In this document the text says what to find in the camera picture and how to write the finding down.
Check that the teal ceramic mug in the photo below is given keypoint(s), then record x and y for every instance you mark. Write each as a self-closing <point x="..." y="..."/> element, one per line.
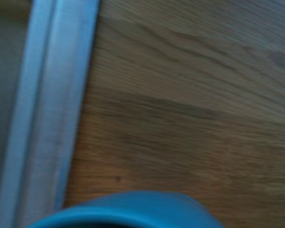
<point x="126" y="209"/>

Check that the stainless steel double sink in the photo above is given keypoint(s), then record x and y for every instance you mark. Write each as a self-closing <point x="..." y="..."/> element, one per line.
<point x="45" y="114"/>

